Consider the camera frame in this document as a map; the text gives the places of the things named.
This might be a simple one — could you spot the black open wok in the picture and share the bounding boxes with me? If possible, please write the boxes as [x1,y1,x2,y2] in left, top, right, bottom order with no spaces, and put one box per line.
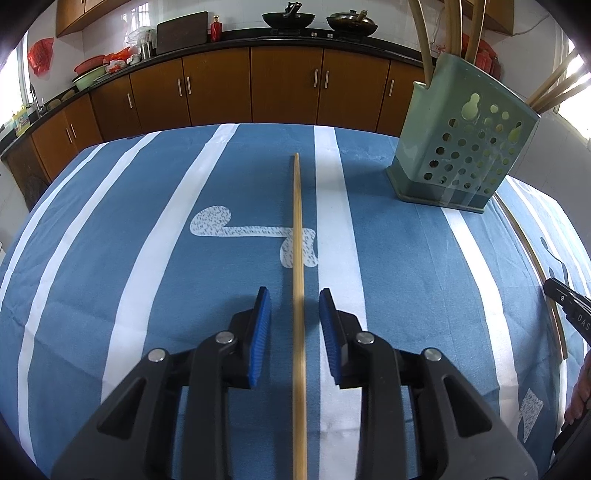
[262,2,317,30]

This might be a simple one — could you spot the brown kitchen cabinets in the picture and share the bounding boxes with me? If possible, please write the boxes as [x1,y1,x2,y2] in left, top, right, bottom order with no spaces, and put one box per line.
[55,0,153,38]
[2,44,428,208]

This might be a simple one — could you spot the person's right hand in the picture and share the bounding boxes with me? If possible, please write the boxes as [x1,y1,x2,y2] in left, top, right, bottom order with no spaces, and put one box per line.
[564,348,591,426]

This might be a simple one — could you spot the clear plastic bag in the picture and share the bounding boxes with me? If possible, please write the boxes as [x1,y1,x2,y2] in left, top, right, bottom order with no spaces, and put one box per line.
[127,27,156,52]

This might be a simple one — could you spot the cluster of red condiment containers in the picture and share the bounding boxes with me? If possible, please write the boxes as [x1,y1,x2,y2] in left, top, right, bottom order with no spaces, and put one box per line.
[462,37,502,78]

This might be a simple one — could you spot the black gas stove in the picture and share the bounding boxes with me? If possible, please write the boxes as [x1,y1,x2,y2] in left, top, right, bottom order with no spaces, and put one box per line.
[272,25,370,42]

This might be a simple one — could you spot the bright window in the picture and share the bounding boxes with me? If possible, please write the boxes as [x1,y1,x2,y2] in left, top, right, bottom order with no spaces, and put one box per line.
[556,39,591,139]

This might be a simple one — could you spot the blue white striped tablecloth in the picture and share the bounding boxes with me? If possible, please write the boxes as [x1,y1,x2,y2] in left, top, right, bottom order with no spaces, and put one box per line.
[0,122,591,480]

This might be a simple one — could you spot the black wok with lid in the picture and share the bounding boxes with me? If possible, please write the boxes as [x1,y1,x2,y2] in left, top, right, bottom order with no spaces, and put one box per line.
[326,9,379,37]

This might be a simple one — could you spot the green perforated chopstick holder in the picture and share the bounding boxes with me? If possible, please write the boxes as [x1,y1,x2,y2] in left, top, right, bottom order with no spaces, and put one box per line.
[387,52,542,214]

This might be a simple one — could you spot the brown upper kitchen cabinets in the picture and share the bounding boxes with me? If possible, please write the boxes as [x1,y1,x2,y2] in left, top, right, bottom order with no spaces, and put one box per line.
[55,0,153,38]

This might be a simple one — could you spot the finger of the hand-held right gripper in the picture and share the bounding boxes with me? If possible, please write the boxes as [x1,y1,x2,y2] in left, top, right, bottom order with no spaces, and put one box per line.
[544,277,591,344]

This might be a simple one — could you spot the red plastic basin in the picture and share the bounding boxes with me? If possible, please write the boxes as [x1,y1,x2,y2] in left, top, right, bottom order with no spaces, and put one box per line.
[75,55,106,75]

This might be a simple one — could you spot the brown lower kitchen cabinets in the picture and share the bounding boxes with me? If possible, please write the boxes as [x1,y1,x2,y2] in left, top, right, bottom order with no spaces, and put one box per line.
[2,44,428,208]

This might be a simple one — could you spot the green plastic basin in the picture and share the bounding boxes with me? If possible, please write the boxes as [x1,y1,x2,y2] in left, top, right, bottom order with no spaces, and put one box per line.
[72,69,110,92]

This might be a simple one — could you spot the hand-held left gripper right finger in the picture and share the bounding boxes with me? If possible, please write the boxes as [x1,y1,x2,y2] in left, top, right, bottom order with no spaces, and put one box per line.
[320,288,541,480]

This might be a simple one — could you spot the dark cutting board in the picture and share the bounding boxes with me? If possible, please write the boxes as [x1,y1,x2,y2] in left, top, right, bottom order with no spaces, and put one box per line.
[156,11,210,55]

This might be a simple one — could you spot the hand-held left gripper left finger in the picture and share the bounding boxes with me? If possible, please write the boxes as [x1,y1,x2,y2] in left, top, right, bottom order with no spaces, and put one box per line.
[51,287,271,480]

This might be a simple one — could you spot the black kitchen countertop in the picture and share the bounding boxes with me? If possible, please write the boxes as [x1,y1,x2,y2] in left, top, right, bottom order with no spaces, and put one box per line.
[0,28,437,158]

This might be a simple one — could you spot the red plastic bag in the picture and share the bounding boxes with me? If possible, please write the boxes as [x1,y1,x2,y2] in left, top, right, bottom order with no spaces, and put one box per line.
[28,39,55,77]

